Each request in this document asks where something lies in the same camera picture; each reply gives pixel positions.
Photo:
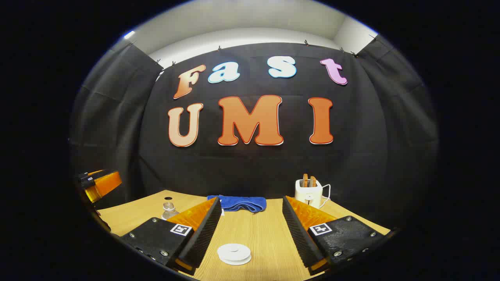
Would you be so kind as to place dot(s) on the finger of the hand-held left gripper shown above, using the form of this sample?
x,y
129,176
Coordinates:
x,y
95,171
107,183

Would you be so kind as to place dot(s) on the clear water bottle green label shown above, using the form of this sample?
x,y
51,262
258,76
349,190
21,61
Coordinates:
x,y
169,212

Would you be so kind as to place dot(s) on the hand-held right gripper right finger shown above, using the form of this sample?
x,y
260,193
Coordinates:
x,y
299,234

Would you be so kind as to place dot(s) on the white teacup lid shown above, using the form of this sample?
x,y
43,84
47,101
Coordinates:
x,y
233,249

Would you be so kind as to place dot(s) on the blue folded towel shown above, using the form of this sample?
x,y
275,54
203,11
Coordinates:
x,y
238,203

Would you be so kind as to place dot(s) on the white toaster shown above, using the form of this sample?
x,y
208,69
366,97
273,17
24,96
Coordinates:
x,y
308,195

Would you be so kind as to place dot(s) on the black backdrop cloth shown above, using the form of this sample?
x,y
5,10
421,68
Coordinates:
x,y
273,164

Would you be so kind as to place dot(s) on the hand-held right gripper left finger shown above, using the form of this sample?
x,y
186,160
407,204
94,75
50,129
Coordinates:
x,y
203,238

